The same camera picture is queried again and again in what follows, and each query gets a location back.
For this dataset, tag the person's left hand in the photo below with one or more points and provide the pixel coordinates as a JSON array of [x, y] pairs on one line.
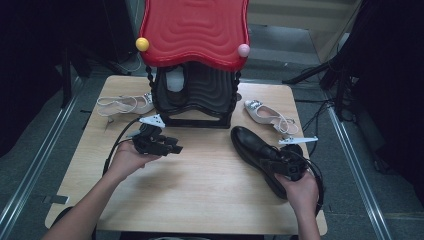
[[128, 160]]

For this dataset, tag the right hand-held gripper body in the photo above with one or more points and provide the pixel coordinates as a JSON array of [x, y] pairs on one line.
[[295, 165]]

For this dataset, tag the person's right hand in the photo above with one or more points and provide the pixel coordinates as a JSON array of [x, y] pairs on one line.
[[303, 196]]

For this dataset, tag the metal floor rail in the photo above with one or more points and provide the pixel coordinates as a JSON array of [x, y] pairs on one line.
[[358, 173], [40, 155]]

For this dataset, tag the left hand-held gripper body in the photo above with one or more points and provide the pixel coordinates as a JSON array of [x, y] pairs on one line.
[[151, 120]]

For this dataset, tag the dark curtain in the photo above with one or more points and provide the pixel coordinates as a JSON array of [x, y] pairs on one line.
[[393, 83], [33, 66]]

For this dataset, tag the black tripod stand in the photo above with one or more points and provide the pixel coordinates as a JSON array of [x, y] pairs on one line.
[[320, 70]]

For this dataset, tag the black leather shoe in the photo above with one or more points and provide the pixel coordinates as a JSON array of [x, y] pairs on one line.
[[175, 80], [248, 141]]

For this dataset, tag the red and black shoe rack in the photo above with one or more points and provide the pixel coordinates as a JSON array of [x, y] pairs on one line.
[[193, 33]]

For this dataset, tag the dark metal stand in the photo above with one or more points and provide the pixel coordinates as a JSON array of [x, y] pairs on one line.
[[66, 83]]

